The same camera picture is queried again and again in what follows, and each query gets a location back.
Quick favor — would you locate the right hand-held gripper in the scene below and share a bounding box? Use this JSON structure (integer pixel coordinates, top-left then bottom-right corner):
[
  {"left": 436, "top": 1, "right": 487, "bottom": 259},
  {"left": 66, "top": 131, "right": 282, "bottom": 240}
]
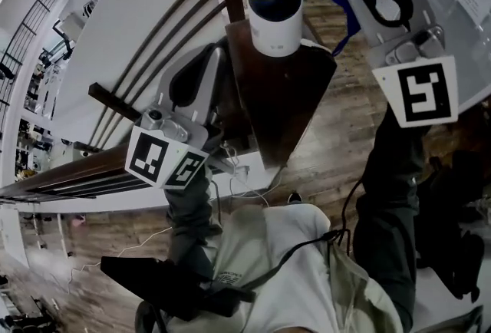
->
[{"left": 338, "top": 0, "right": 460, "bottom": 130}]

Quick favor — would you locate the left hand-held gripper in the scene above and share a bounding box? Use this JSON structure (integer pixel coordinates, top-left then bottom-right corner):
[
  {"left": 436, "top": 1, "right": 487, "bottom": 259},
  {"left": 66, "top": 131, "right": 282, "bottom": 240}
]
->
[{"left": 124, "top": 41, "right": 232, "bottom": 191}]

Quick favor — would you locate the white cylindrical camera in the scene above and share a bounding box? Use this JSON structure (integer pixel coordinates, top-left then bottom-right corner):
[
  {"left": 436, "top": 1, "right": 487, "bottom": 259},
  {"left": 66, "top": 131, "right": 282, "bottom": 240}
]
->
[{"left": 245, "top": 0, "right": 305, "bottom": 58}]

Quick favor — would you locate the person's left forearm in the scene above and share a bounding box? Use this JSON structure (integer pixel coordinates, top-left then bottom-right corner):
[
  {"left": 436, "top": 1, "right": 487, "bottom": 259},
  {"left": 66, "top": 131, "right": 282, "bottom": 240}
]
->
[{"left": 164, "top": 166, "right": 224, "bottom": 279}]

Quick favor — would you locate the person's right forearm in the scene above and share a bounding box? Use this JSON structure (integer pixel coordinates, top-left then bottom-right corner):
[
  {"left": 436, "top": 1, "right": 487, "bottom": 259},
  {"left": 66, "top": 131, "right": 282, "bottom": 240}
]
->
[{"left": 352, "top": 104, "right": 431, "bottom": 327}]

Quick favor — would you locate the dark wooden beam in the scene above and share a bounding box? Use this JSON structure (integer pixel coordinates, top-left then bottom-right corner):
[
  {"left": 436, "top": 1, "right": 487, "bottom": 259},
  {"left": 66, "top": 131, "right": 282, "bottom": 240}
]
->
[{"left": 87, "top": 81, "right": 142, "bottom": 122}]

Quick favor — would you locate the black backpack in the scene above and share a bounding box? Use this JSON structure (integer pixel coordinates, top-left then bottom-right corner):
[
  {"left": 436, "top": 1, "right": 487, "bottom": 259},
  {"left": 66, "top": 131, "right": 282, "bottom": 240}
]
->
[{"left": 415, "top": 149, "right": 486, "bottom": 302}]

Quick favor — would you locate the dark wooden handrail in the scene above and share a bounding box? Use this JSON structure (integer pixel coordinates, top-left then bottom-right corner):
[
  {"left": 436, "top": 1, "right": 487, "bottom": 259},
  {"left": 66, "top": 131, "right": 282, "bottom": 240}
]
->
[{"left": 0, "top": 143, "right": 140, "bottom": 206}]

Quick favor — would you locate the black chest-mounted box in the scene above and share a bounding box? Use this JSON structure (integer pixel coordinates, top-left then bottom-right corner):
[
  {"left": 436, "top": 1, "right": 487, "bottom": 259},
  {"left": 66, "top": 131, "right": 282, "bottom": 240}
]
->
[{"left": 100, "top": 256, "right": 256, "bottom": 321}]

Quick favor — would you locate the person's torso in white shirt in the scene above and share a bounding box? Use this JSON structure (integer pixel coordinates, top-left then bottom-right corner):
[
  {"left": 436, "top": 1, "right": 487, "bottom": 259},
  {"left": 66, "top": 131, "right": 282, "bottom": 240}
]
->
[{"left": 133, "top": 203, "right": 418, "bottom": 333}]

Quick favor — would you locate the thin white floor cable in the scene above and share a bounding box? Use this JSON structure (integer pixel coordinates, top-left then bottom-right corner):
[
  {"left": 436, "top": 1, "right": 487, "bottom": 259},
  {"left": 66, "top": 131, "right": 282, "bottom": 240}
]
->
[{"left": 67, "top": 226, "right": 174, "bottom": 287}]

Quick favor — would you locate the black cable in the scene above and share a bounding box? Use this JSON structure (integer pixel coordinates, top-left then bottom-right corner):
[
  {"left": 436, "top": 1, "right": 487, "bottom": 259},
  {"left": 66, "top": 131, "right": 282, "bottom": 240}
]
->
[{"left": 245, "top": 177, "right": 364, "bottom": 291}]

